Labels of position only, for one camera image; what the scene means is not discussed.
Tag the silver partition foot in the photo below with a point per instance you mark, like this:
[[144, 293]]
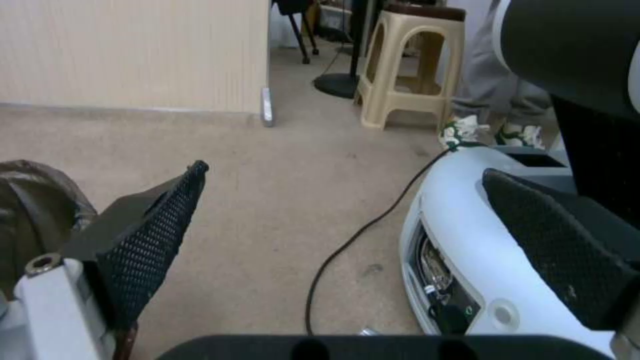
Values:
[[268, 108]]

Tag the dark brown stool cushion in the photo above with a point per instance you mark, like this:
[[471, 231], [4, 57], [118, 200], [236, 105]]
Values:
[[430, 11]]

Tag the brown bag lined trash can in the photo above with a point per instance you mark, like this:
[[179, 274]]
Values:
[[35, 202]]

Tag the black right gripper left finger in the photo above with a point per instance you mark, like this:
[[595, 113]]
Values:
[[140, 240]]

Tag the person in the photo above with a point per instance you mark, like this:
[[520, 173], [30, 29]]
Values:
[[485, 67]]

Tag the beige partition panel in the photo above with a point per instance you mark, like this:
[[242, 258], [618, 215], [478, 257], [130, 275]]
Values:
[[130, 52]]

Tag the black office chair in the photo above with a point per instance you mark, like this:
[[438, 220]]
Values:
[[300, 22]]

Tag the small silver metal piece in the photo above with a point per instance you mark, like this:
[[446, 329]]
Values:
[[369, 331]]

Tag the beige plastic stool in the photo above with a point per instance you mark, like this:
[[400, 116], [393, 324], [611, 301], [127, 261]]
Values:
[[452, 56]]

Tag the black round base floor stand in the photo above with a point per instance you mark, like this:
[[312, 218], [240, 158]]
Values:
[[336, 85]]

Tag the person's white green shoe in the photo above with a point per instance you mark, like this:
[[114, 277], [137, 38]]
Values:
[[520, 135], [462, 131]]

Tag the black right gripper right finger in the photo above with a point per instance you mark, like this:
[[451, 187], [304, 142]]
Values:
[[560, 240]]

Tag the black white robot torso column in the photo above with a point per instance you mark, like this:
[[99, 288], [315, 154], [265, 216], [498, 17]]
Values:
[[575, 37]]

